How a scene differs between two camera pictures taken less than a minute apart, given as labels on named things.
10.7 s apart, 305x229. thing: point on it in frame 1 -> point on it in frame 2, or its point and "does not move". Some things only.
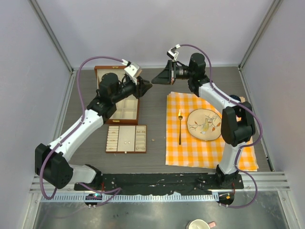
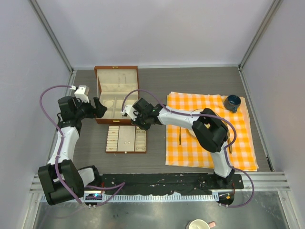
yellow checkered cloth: [194, 138] does not move
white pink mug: [198, 223] does not move
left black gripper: [142, 87] -> [100, 109]
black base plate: [158, 183] does not move
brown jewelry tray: [126, 139] does not move
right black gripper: [165, 77] -> [136, 123]
